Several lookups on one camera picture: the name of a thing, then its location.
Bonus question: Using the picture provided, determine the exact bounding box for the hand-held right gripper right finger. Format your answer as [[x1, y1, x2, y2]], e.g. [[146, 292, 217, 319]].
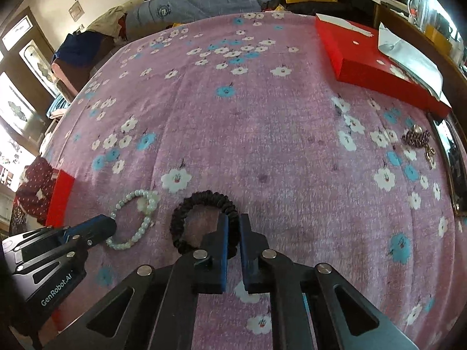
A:
[[239, 213, 420, 350]]

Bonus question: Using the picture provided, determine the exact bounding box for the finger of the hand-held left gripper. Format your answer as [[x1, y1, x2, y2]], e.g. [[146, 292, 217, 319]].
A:
[[13, 226, 117, 282], [2, 215, 117, 252]]

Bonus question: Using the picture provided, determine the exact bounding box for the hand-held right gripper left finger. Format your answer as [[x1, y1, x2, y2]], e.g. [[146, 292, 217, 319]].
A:
[[44, 213, 230, 350]]

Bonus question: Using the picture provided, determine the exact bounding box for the white pearl bracelet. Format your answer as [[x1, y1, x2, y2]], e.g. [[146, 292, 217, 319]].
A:
[[106, 189, 161, 251]]

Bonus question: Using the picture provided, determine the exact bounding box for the black hair scrunchie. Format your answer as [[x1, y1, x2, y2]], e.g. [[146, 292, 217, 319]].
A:
[[170, 190, 238, 255]]

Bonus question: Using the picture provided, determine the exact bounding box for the dark red dotted scrunchie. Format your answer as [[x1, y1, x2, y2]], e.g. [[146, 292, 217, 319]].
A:
[[16, 156, 58, 224]]

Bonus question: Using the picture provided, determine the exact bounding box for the pink floral bedsheet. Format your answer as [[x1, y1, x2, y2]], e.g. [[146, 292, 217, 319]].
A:
[[38, 9, 465, 350]]

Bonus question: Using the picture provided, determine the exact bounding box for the wooden cabinet with glass doors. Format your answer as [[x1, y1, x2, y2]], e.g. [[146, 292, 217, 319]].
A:
[[0, 7, 59, 190]]

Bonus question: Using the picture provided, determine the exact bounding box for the dark blue cloth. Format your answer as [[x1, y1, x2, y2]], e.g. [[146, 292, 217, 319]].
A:
[[52, 32, 103, 67]]

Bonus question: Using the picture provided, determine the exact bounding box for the pile of light clothes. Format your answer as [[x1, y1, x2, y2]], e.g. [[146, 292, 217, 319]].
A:
[[90, 5, 127, 39]]

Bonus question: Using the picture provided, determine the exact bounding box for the black smartphone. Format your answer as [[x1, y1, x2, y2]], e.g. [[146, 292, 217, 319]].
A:
[[430, 114, 465, 216]]

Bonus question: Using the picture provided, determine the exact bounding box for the red box lid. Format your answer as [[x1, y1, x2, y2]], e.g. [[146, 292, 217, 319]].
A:
[[314, 13, 454, 118]]

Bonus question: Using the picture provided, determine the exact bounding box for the folded blue quilt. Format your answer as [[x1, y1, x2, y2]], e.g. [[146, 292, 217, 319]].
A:
[[125, 0, 275, 30]]

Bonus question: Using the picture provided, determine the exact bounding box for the white paper sheet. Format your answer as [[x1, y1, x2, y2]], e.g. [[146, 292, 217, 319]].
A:
[[377, 21, 445, 102]]

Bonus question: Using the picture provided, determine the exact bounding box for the black bag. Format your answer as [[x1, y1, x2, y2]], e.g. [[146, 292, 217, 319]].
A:
[[337, 0, 377, 27]]

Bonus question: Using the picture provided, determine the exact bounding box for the wooden desk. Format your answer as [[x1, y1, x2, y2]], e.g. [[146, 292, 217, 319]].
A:
[[374, 0, 467, 77]]

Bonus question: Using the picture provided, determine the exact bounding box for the clear glass jug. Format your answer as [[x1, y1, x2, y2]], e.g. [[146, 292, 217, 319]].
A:
[[406, 0, 428, 27]]

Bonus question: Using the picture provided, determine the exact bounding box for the dark brown bead bracelet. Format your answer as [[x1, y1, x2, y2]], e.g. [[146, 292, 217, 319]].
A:
[[400, 124, 437, 169]]

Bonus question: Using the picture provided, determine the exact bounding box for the small wall plaque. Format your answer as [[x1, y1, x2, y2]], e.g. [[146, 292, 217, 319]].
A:
[[69, 1, 86, 21]]

